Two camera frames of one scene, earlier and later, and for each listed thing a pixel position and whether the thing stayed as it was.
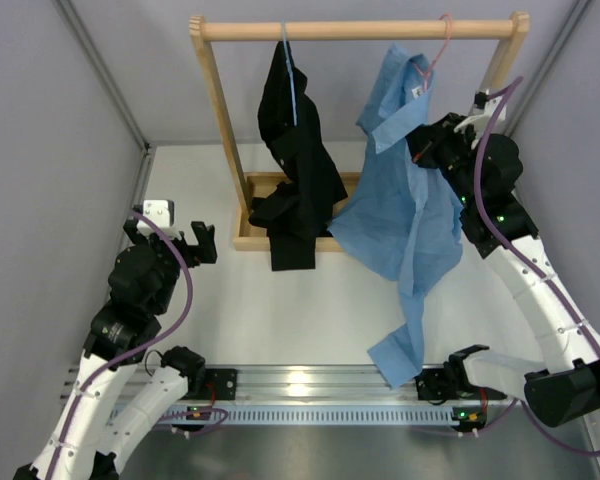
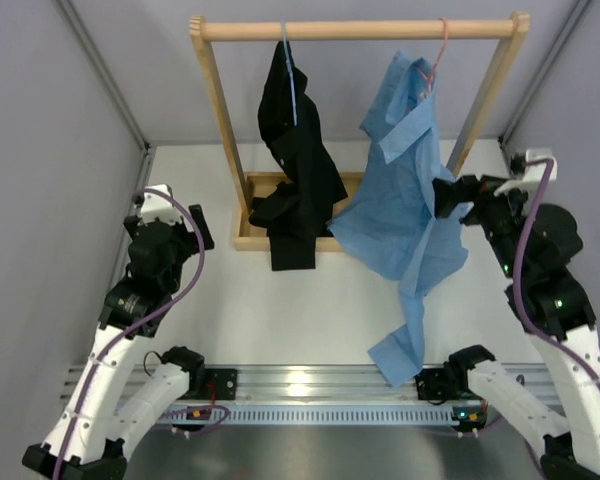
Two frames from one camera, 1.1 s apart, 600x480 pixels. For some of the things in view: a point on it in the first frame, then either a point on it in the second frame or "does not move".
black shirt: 291,125 does not move
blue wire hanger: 289,69 does not move
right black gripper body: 448,150 -> 499,215
